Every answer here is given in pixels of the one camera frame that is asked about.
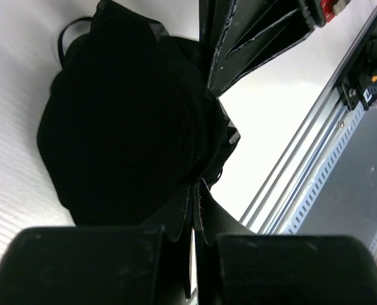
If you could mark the perforated cable duct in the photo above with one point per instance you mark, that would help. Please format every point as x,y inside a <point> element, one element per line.
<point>343,198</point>

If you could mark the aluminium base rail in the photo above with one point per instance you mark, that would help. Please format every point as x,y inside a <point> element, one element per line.
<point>289,192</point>

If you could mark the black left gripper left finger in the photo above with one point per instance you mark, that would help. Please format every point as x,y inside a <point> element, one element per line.
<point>145,264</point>

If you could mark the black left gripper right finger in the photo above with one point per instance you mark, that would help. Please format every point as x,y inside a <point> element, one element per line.
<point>236,266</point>

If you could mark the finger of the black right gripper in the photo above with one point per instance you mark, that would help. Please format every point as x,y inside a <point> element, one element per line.
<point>244,35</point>

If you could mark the black bra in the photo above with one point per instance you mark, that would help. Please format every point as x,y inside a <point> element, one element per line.
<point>130,120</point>

